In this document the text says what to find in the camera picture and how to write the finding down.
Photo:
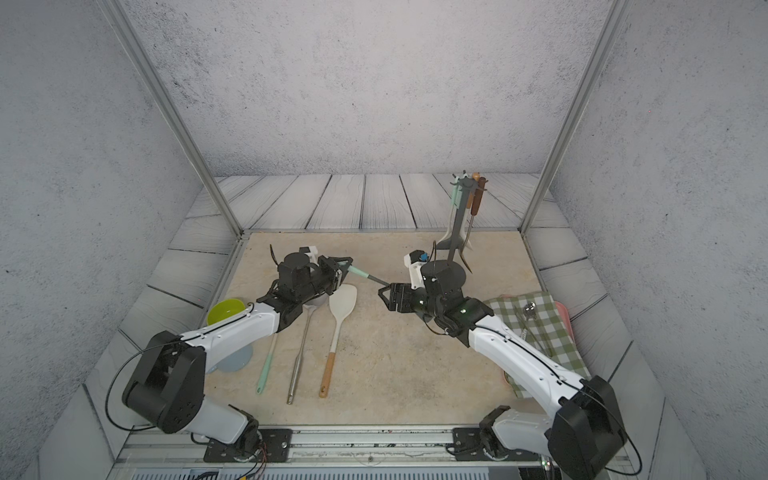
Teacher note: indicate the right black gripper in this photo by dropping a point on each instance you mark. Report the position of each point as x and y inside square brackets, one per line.
[404, 290]

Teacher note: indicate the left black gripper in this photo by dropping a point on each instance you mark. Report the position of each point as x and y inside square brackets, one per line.
[336, 275]

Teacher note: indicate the grey spatula mint handle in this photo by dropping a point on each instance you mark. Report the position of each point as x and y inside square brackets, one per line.
[365, 275]

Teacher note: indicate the cream spatula light wood handle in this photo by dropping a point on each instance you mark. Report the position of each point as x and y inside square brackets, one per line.
[341, 305]

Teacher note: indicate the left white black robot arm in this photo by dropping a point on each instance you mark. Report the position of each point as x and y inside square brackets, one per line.
[167, 385]

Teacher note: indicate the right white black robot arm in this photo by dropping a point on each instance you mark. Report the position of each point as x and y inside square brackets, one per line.
[584, 429]

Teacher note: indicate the grey utensil rack stand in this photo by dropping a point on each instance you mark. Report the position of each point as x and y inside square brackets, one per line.
[466, 198]

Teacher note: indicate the lime green bowl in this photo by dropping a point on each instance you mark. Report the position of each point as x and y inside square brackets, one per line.
[224, 310]

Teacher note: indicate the metal spoon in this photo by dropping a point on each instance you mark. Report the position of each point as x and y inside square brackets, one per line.
[528, 312]

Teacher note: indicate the light blue mug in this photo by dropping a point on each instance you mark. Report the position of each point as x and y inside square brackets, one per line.
[234, 362]

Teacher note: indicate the green checkered cloth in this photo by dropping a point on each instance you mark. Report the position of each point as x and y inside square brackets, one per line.
[552, 338]

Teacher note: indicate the pink plate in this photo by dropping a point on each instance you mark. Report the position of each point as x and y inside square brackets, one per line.
[565, 318]

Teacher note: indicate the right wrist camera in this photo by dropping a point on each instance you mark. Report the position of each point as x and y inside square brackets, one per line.
[413, 262]

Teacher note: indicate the cream utensil mint handle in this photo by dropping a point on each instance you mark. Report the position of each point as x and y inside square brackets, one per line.
[456, 232]

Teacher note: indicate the utensil light wood handle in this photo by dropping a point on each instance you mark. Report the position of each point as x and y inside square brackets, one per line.
[475, 176]

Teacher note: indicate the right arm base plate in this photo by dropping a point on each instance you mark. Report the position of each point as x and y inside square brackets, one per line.
[480, 444]

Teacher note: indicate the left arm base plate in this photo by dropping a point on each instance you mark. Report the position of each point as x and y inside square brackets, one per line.
[271, 444]

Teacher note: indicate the aluminium mounting rail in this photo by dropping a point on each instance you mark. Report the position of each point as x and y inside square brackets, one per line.
[325, 453]

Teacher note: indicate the left aluminium frame post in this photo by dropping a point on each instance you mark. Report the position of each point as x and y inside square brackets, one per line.
[130, 42]

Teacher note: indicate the aluminium frame post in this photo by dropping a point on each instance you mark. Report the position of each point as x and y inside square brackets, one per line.
[130, 42]
[595, 65]

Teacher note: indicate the right aluminium frame post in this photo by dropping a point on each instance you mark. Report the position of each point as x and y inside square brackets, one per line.
[595, 65]

